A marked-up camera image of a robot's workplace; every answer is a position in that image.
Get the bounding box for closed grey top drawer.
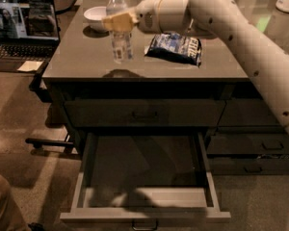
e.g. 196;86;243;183
65;99;225;127

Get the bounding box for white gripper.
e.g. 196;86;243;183
102;0;192;34

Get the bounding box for right top grey drawer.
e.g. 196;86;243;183
219;99;279;126

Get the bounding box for right bottom grey drawer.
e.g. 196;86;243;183
209;158;289;175

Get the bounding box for blue chip bag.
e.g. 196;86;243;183
144;33;202;66

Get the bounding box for white ceramic bowl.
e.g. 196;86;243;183
84;6;108;33

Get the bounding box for open black laptop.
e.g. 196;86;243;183
0;0;60;72

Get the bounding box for person leg brown trousers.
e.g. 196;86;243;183
0;175;31;231

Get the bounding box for clear plastic water bottle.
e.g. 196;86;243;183
106;0;133;64

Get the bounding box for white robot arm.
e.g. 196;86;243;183
102;0;289;135

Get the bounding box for white paper note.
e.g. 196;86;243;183
18;61;42;72

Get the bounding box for black chair base leg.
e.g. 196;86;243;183
25;138;74;148

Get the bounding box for black shoe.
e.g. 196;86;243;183
28;222;48;231

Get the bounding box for right middle grey drawer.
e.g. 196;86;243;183
207;134;289;155

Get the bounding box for open grey middle drawer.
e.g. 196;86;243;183
60;133;231;231

